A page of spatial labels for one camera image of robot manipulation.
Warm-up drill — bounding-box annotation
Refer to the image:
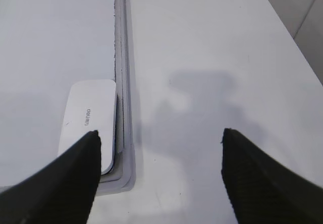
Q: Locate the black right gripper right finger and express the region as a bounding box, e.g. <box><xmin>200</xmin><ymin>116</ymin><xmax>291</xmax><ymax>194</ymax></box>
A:
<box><xmin>221</xmin><ymin>128</ymin><xmax>322</xmax><ymax>223</ymax></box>

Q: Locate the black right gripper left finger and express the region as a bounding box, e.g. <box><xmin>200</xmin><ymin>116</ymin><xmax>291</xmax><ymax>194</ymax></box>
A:
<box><xmin>1</xmin><ymin>131</ymin><xmax>101</xmax><ymax>223</ymax></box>

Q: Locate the white whiteboard eraser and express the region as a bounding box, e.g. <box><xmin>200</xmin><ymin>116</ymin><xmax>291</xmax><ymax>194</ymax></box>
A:
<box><xmin>58</xmin><ymin>79</ymin><xmax>117</xmax><ymax>175</ymax></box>

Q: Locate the whiteboard with aluminium frame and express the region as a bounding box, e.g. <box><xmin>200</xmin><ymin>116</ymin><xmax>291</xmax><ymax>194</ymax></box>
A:
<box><xmin>1</xmin><ymin>0</ymin><xmax>136</xmax><ymax>195</ymax></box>

